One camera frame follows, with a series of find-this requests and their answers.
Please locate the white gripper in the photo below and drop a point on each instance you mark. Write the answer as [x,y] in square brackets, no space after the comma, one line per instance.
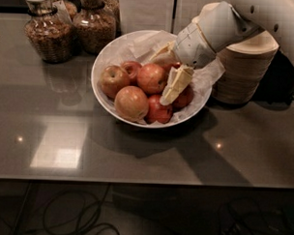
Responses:
[192,46]

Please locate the red apple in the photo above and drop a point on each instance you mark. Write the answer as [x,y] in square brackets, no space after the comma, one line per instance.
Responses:
[158,112]
[167,67]
[184,99]
[132,68]

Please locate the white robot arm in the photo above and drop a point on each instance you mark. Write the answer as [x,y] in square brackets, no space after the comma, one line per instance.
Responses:
[235,21]

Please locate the red-yellow apple centre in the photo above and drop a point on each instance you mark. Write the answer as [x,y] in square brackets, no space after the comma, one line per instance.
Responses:
[151,78]

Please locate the white bowl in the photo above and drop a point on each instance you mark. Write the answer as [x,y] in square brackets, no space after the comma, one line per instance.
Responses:
[99,88]

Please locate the yellow-red apple front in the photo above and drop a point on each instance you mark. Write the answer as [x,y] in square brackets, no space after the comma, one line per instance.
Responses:
[131,103]

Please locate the yellow-red apple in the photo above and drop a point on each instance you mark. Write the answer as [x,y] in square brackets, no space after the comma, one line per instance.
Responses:
[131,103]
[113,79]

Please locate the yellow-red apple left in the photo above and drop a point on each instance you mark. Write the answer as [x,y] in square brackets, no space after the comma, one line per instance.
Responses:
[113,79]

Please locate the white paper liner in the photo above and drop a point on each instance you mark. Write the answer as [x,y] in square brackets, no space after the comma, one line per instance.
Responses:
[123,49]

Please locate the back stack of paper bowls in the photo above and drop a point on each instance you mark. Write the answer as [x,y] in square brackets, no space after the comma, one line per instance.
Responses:
[207,17]

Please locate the stack of paper bowls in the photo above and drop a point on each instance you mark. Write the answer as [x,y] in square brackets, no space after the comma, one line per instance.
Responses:
[245,65]
[207,17]

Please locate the front stack of paper bowls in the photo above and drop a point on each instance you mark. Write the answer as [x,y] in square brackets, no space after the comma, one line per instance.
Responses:
[245,65]

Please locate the glass jar back right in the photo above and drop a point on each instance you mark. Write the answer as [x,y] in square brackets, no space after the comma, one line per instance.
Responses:
[115,7]

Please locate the glass jar of granola right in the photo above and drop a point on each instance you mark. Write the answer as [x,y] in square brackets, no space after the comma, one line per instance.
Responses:
[95,25]

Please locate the glass jar of granola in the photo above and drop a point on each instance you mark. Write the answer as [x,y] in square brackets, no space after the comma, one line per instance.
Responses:
[51,36]
[95,25]

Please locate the glass jar back left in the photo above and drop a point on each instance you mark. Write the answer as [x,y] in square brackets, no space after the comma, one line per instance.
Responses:
[66,9]

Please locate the glass jar of granola left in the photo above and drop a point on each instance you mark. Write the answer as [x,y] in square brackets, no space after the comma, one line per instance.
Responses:
[51,36]

